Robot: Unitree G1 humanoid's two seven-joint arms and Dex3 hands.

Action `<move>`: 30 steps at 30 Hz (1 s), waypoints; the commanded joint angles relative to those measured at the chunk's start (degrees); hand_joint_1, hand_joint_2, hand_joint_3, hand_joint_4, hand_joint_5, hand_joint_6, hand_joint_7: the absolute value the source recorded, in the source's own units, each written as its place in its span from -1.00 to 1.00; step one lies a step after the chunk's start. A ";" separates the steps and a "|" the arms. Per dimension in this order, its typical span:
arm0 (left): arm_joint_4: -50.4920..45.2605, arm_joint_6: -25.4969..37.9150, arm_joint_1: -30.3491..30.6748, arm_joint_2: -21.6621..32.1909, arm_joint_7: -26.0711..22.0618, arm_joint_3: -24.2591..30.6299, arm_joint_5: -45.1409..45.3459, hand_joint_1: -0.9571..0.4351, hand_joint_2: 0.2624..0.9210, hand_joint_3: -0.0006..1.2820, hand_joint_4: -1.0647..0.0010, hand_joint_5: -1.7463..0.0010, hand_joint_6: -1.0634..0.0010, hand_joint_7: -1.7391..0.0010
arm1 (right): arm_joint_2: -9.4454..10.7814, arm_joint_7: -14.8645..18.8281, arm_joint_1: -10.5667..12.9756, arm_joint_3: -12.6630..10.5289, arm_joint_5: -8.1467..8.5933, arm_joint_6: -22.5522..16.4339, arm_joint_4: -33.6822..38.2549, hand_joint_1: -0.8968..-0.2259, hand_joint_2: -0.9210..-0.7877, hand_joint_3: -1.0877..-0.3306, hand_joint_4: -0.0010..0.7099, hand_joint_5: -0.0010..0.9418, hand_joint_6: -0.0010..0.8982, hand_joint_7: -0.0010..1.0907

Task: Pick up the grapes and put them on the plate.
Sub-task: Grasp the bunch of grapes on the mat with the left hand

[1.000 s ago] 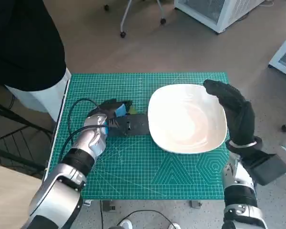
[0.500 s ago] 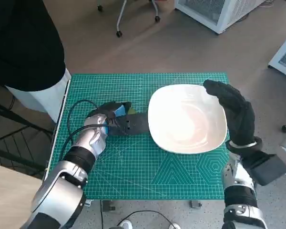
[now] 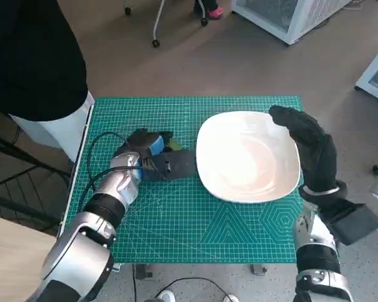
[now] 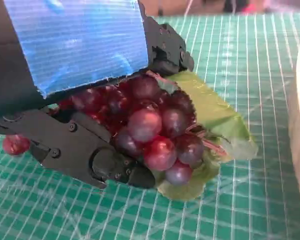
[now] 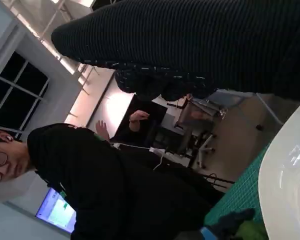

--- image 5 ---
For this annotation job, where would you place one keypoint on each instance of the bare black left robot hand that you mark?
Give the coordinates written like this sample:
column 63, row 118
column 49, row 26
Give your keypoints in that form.
column 227, row 225

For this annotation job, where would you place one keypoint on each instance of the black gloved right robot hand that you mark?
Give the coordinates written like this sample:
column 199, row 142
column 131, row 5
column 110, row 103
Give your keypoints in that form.
column 190, row 45

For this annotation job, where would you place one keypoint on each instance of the red toy grapes with leaves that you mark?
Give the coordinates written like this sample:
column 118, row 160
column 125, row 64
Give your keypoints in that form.
column 252, row 231

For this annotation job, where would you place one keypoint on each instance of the white plate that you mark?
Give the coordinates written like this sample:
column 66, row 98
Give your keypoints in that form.
column 287, row 175

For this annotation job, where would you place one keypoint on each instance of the green cutting mat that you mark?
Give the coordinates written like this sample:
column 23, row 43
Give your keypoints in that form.
column 237, row 195

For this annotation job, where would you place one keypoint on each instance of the office chair with white legs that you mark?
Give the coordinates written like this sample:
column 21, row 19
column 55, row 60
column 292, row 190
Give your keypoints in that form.
column 190, row 122

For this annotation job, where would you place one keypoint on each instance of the person in black top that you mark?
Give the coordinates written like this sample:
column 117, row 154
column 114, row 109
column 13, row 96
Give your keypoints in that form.
column 115, row 195

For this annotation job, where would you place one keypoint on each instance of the lit computer monitor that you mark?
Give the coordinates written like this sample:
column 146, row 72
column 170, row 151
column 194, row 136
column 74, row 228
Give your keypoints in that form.
column 57, row 212

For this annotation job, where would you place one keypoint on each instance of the dark window with white frame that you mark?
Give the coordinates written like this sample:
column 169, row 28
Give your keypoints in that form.
column 15, row 92

